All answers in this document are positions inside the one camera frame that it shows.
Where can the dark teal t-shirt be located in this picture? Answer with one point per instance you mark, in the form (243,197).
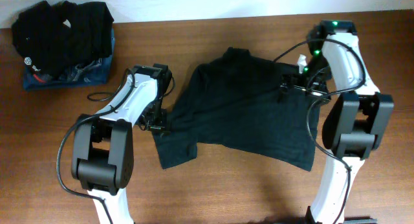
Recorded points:
(237,101)

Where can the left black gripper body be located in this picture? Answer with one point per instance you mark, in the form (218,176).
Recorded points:
(156,117)

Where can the black folded sweater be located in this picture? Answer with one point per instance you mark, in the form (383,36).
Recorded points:
(52,38)

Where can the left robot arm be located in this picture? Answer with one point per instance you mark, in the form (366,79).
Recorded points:
(102,158)

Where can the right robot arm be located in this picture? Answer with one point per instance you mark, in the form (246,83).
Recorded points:
(357,121)

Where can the folded blue jeans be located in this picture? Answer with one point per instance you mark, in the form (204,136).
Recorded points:
(94,73)

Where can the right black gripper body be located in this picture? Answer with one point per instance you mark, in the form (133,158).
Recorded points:
(314,81)

